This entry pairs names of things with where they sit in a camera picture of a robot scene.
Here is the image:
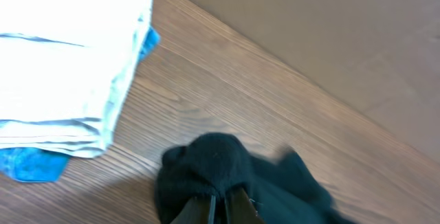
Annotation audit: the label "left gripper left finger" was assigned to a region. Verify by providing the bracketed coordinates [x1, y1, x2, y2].
[171, 196, 217, 224]

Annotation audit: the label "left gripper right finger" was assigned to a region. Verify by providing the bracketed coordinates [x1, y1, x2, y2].
[224, 188, 265, 224]

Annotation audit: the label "black shirt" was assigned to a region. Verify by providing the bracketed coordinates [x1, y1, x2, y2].
[154, 133, 350, 224]

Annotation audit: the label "blue folded jeans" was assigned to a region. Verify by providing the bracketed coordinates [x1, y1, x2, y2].
[1, 27, 161, 183]

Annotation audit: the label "beige folded trousers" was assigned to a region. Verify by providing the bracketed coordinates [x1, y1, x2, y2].
[1, 0, 153, 158]

